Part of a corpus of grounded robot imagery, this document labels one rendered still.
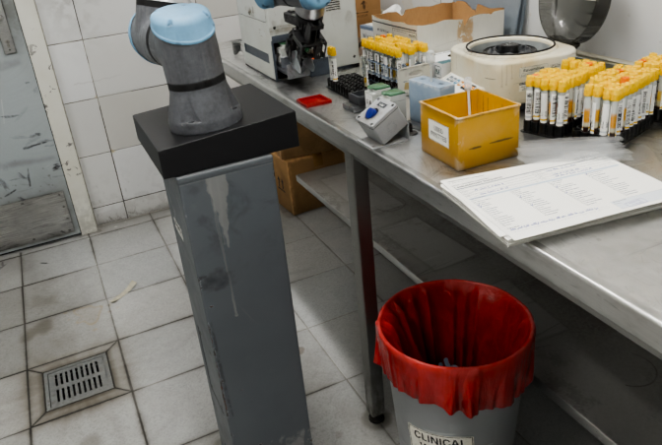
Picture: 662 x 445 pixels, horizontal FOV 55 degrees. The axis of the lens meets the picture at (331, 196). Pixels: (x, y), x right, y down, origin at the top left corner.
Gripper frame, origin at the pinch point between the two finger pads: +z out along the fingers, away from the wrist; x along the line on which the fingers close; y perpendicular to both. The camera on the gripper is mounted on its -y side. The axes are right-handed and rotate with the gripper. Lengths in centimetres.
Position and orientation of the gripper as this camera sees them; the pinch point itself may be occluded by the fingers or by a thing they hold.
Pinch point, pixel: (298, 68)
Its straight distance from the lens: 179.4
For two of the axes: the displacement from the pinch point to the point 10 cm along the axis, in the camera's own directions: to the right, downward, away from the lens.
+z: -1.4, 6.1, 7.8
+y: 4.1, 7.5, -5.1
